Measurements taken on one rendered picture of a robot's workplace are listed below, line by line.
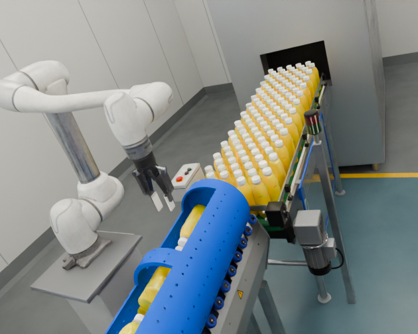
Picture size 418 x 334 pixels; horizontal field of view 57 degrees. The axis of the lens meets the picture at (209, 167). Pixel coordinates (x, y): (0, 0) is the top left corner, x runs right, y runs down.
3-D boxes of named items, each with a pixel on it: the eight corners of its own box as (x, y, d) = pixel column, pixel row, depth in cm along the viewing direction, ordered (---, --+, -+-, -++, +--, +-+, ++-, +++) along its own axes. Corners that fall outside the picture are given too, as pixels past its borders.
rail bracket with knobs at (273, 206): (266, 229, 170) (260, 211, 165) (269, 219, 175) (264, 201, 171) (288, 229, 165) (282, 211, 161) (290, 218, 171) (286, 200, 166)
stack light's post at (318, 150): (348, 303, 229) (312, 145, 179) (348, 297, 232) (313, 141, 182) (355, 303, 227) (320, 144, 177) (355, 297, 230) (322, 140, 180)
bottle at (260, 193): (259, 210, 183) (248, 178, 175) (273, 207, 182) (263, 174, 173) (259, 219, 177) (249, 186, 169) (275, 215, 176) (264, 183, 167)
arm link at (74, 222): (58, 252, 176) (34, 215, 166) (85, 226, 189) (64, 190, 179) (81, 256, 167) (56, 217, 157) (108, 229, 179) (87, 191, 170)
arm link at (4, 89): (5, 88, 134) (36, 74, 144) (-27, 81, 142) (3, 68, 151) (18, 121, 142) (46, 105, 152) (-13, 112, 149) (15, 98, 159)
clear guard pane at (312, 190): (318, 262, 202) (299, 189, 180) (334, 177, 262) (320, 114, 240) (319, 262, 202) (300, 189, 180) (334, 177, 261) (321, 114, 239)
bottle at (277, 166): (277, 194, 189) (267, 163, 181) (274, 187, 196) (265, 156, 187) (290, 190, 189) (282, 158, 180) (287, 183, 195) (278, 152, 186)
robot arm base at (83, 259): (55, 267, 177) (49, 258, 174) (90, 236, 191) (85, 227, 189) (77, 276, 165) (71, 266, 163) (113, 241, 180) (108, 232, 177)
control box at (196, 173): (174, 201, 196) (166, 185, 191) (189, 179, 211) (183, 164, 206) (191, 201, 191) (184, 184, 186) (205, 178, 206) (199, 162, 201)
